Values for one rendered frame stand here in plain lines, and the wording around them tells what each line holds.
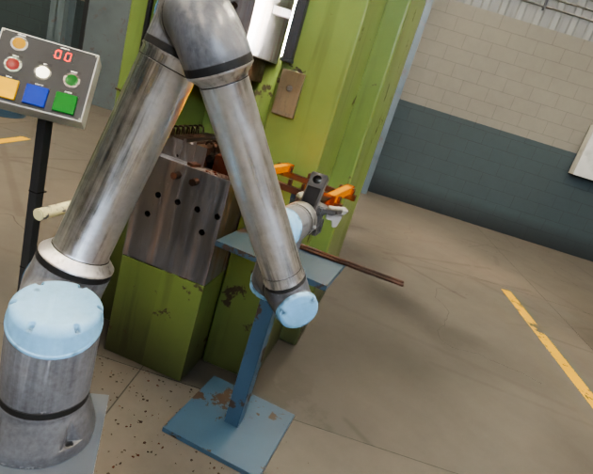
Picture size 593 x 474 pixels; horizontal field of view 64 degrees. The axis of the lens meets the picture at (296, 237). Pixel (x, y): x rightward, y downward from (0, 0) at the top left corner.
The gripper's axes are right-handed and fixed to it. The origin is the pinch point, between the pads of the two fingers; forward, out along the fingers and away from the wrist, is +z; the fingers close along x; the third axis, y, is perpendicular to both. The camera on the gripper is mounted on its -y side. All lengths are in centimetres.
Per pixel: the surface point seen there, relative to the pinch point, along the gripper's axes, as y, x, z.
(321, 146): -9, -19, 49
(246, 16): -45, -54, 32
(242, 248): 26.3, -22.7, 5.4
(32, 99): 4, -115, 5
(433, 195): 77, 24, 656
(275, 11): -51, -52, 51
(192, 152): 8, -63, 31
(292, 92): -25, -35, 45
